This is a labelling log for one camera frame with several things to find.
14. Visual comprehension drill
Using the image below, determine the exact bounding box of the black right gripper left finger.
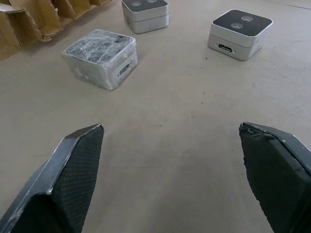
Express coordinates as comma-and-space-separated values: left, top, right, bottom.
0, 123, 104, 233

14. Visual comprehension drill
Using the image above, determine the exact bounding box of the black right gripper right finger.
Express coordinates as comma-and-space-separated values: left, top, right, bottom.
238, 121, 311, 233

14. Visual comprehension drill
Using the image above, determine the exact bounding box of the brown cardboard divider box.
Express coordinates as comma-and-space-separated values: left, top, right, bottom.
0, 0, 115, 61

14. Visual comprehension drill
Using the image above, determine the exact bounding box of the plastic-wrapped silver camera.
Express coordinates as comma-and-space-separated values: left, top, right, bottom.
61, 29, 139, 91

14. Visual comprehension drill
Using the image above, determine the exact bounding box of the silver cube camera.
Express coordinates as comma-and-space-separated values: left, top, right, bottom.
121, 0, 169, 34
207, 9, 273, 61

